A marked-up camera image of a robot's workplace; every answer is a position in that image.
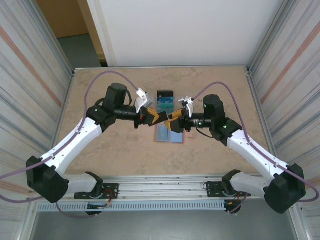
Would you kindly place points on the blue green box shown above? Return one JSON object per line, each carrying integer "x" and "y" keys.
{"x": 165, "y": 104}

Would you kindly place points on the pink card wallet blue sleeves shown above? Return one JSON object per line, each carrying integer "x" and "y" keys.
{"x": 176, "y": 138}

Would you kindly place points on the blue credit card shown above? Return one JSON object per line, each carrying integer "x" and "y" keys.
{"x": 165, "y": 100}

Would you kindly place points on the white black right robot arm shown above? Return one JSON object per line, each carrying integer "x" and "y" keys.
{"x": 255, "y": 152}

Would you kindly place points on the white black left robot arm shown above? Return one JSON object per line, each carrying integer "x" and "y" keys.
{"x": 75, "y": 142}

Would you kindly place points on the plain teal credit card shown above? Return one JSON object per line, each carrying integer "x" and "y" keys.
{"x": 163, "y": 110}

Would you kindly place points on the teal credit card with lines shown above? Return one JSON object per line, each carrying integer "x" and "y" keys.
{"x": 165, "y": 106}

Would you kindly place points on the brown wooden door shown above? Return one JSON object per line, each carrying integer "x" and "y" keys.
{"x": 62, "y": 17}

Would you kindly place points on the aluminium mounting rail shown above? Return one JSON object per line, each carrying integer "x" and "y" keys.
{"x": 162, "y": 186}

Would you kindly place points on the tan door frame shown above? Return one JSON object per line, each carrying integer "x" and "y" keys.
{"x": 93, "y": 32}

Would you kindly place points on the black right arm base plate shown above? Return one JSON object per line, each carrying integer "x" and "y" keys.
{"x": 211, "y": 186}

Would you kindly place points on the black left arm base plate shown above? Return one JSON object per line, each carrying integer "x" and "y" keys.
{"x": 113, "y": 187}

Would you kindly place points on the translucent right enclosure panel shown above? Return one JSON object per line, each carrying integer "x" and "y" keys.
{"x": 295, "y": 87}

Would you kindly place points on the translucent enclosure panel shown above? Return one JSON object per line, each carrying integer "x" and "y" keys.
{"x": 25, "y": 87}
{"x": 295, "y": 87}

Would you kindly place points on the translucent left enclosure panel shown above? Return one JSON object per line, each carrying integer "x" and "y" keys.
{"x": 25, "y": 87}

